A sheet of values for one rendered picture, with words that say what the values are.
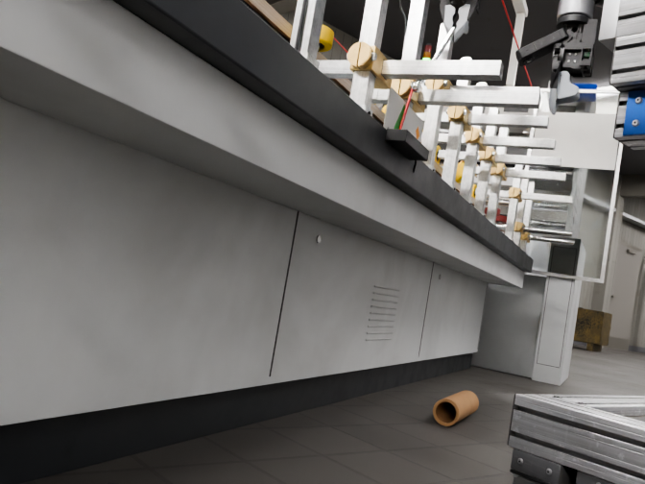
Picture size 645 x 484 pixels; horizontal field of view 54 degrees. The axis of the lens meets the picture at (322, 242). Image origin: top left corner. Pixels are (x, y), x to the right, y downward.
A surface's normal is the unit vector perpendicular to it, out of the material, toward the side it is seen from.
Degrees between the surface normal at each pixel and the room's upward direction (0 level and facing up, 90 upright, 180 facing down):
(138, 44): 90
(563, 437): 90
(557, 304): 90
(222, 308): 90
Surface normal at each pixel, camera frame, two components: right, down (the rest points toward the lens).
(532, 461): -0.74, -0.17
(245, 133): 0.89, 0.12
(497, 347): -0.42, -0.13
